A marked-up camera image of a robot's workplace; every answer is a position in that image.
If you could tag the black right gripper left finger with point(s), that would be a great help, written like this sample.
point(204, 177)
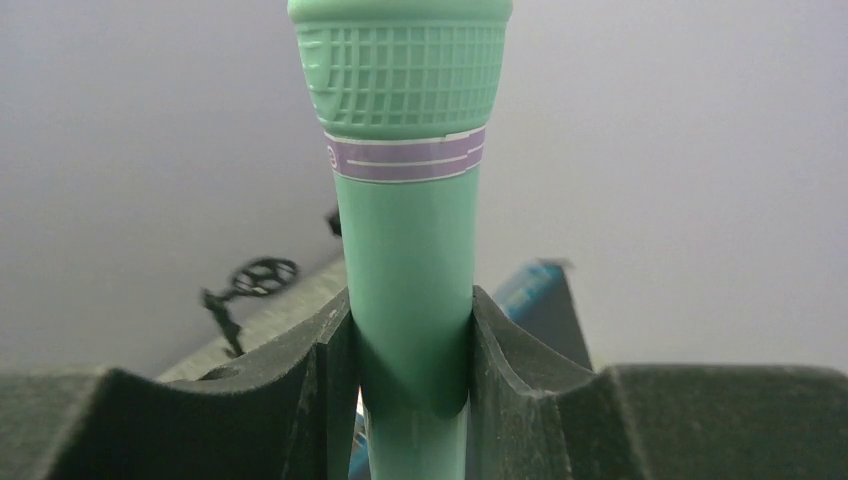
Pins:
point(285, 410)

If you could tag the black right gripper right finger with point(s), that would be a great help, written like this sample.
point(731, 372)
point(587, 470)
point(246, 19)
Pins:
point(661, 421)

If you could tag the black round-base mic stand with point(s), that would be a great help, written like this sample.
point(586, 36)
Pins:
point(258, 278)

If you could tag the blue network switch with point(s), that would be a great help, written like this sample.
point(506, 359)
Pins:
point(540, 311)

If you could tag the green microphone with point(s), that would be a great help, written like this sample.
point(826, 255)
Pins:
point(404, 91)

